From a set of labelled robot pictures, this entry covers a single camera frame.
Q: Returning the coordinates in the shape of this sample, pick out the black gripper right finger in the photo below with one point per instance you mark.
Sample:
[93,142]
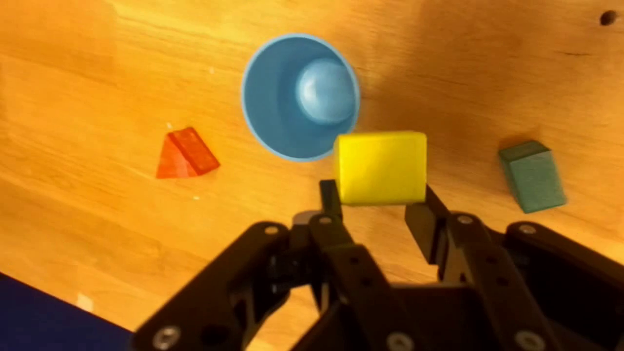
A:
[539,288]

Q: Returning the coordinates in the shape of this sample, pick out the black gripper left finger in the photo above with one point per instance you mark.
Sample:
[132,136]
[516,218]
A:
[223,306]

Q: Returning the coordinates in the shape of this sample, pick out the blue plastic cup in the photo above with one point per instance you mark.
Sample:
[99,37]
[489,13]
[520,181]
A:
[299,93]

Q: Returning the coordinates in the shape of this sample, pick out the orange triangular block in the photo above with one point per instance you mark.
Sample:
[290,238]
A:
[184,154]

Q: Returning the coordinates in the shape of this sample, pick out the green block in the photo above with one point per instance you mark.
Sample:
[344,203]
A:
[533,175]

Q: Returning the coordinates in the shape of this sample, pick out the yellow block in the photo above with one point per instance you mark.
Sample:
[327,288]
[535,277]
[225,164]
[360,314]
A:
[381,168]

